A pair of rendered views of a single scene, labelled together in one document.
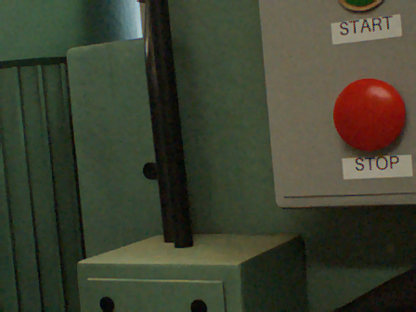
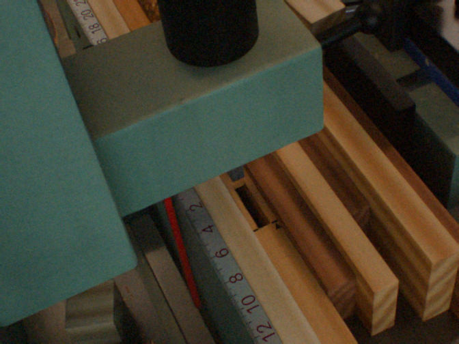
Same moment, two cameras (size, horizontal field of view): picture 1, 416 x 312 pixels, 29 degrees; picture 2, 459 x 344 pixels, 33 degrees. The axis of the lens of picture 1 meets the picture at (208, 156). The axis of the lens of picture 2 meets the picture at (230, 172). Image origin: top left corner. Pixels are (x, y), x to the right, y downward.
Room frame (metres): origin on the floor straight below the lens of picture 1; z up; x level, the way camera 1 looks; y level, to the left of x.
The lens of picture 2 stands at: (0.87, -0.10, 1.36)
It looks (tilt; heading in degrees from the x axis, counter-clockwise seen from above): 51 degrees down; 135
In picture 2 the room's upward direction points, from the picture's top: 10 degrees counter-clockwise
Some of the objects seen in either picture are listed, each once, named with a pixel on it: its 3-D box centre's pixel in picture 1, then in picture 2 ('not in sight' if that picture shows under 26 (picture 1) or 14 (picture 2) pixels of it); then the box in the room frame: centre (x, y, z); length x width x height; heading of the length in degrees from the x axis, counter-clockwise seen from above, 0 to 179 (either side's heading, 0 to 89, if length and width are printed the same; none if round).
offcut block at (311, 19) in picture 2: not in sight; (313, 19); (0.59, 0.32, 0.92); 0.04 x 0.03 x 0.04; 158
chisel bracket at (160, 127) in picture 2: not in sight; (190, 105); (0.64, 0.11, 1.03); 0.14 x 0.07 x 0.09; 62
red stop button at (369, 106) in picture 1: (369, 114); not in sight; (0.34, -0.07, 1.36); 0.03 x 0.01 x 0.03; 62
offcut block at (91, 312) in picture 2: not in sight; (95, 313); (0.56, 0.04, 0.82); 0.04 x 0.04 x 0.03; 42
